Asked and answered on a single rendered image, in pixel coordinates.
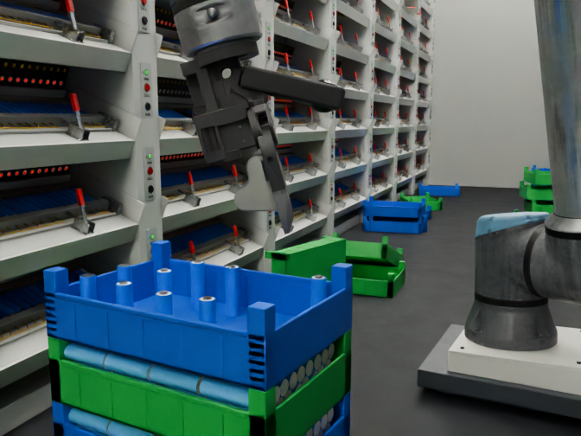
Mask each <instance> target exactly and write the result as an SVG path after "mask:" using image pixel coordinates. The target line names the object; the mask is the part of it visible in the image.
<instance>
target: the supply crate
mask: <svg viewBox="0 0 581 436"><path fill-rule="evenodd" d="M151 258H152V260H149V261H145V262H143V263H139V264H136V265H133V266H132V283H133V303H134V307H130V306H125V305H117V304H116V286H115V284H116V283H118V270H116V271H112V272H107V273H104V274H100V275H98V276H96V287H97V300H95V299H90V298H82V297H81V296H80V282H79V281H77V282H73V283H71V284H68V270H67V268H63V267H58V266H56V267H52V268H49V269H45V270H43V278H44V292H45V305H46V319H47V332H48V337H53V338H57V339H60V340H64V341H68V342H71V343H77V344H80V345H84V346H87V347H91V348H95V349H101V350H104V351H108V352H112V353H114V354H118V355H121V356H128V357H131V358H135V359H138V360H142V361H146V362H151V363H155V364H158V365H162V366H165V367H169V368H173V369H179V370H182V371H185V372H189V373H192V374H196V375H202V376H206V377H209V378H213V379H216V380H219V381H223V382H229V383H232V384H236V385H240V386H243V387H247V388H253V389H256V390H259V391H263V392H266V391H267V390H268V389H270V388H271V387H273V386H274V385H276V384H277V383H278V382H280V381H281V380H283V379H284V378H285V377H286V376H287V375H289V374H290V373H292V372H293V371H294V370H296V369H297V368H299V367H300V366H301V365H303V364H304V363H305V362H307V361H308V360H309V359H310V358H312V357H313V356H315V355H316V354H317V353H319V352H320V351H321V350H323V349H325V348H326V347H327V346H329V345H330V344H331V343H332V342H334V341H335V340H336V339H337V338H339V337H341V336H342V335H343V334H345V333H346V332H347V331H349V330H350V329H352V300H353V265H351V264H345V263H337V264H335V265H333V266H332V267H331V281H327V290H326V298H325V299H324V300H323V301H321V302H319V303H318V304H316V305H314V306H312V307H310V294H311V279H309V278H303V277H297V276H290V275H284V274H278V273H272V272H261V271H254V270H248V269H242V268H240V269H239V301H240V315H239V316H237V317H228V316H227V315H226V287H225V267H224V266H218V265H212V264H206V263H205V294H206V296H211V297H215V298H216V316H217V324H211V323H207V322H202V321H199V311H195V310H192V304H191V272H190V262H191V261H187V260H176V259H171V251H170V241H166V240H158V241H154V242H151ZM162 268H168V269H170V270H172V289H173V316H172V315H168V314H163V313H160V312H156V300H155V294H156V293H157V277H156V271H157V270H160V269H162Z"/></svg>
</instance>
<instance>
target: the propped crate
mask: <svg viewBox="0 0 581 436"><path fill-rule="evenodd" d="M332 237H337V238H339V234H338V233H332ZM388 242H389V237H388V236H382V243H373V242H362V241H350V240H346V263H354V264H363V265H373V266H392V267H399V262H400V261H402V258H403V248H398V249H397V251H396V250H395V249H394V248H392V247H391V246H389V245H388Z"/></svg>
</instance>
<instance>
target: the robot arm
mask: <svg viewBox="0 0 581 436"><path fill-rule="evenodd" d="M169 3H170V7H171V9H172V12H173V16H174V21H175V24H176V29H177V33H178V35H179V39H180V42H181V45H182V50H183V53H184V55H185V56H187V57H188V58H195V59H194V60H192V61H187V62H184V63H181V64H180V67H181V70H182V75H183V76H184V77H186V80H187V83H188V89H189V91H190V95H191V98H192V101H193V104H194V107H195V108H194V109H193V110H192V111H191V117H192V120H193V123H194V125H195V128H196V131H197V135H198V138H199V140H200V143H201V149H202V152H203V155H204V158H205V161H206V164H216V163H218V162H222V161H223V162H224V163H225V162H228V161H232V160H235V159H238V158H242V156H244V155H245V154H248V153H251V152H255V151H258V149H260V150H261V153H258V154H255V155H253V156H252V157H251V158H250V159H249V160H248V162H247V164H246V170H247V175H248V181H247V182H246V183H245V184H243V185H242V186H241V187H240V188H239V190H238V192H237V193H236V194H235V196H234V203H235V206H236V207H237V208H238V209H239V210H241V211H277V212H278V215H279V218H280V221H281V224H282V227H283V230H284V234H289V233H290V232H291V225H292V222H293V218H294V214H293V207H292V204H291V198H290V194H289V190H288V188H287V184H286V181H285V177H284V171H283V168H282V164H281V161H280V157H279V154H278V148H277V144H278V137H277V133H276V130H275V126H274V123H273V120H272V116H271V110H270V107H269V105H268V102H269V96H272V97H276V98H280V99H287V100H290V101H295V102H298V103H302V104H306V105H310V106H311V107H312V108H313V109H314V110H315V111H317V112H332V111H335V110H339V109H341V108H342V104H343V101H344V97H345V89H344V88H343V87H339V86H337V85H336V84H335V83H334V82H333V81H331V80H316V81H314V80H308V79H304V78H300V77H296V76H293V75H288V74H282V73H279V72H275V71H271V70H267V69H263V68H260V67H253V66H249V65H245V66H243V67H242V66H241V62H242V61H246V60H249V59H251V58H253V57H255V56H257V55H259V49H258V45H257V43H256V41H257V40H259V39H260V38H261V37H262V35H263V32H262V29H261V26H260V22H259V16H258V12H257V10H256V6H255V2H254V0H169ZM534 10H535V19H536V28H537V36H538V46H539V63H540V72H541V81H542V90H543V99H544V107H545V117H546V134H547V143H548V152H549V161H550V170H551V179H552V196H553V205H554V210H553V212H552V213H551V214H549V213H547V212H518V213H503V214H493V215H484V216H481V217H480V218H479V219H478V221H477V223H476V235H475V239H476V247H475V300H474V303H473V305H472V307H471V310H470V312H469V315H468V317H467V320H466V322H465V325H464V335H465V337H466V338H467V339H469V340H470V341H471V342H473V343H477V344H479V345H481V346H485V347H489V348H493V349H503V350H511V351H536V350H543V349H550V348H551V347H553V346H555V345H556V344H557V342H558V331H557V328H556V325H555V323H554V321H553V318H552V314H551V312H550V309H549V306H548V299H554V300H558V301H563V302H566V303H571V304H575V305H581V0H534ZM227 68H228V69H230V70H231V75H230V76H229V77H228V78H223V76H222V72H223V71H224V70H225V69H227ZM268 95H269V96H268ZM195 112H196V113H195Z"/></svg>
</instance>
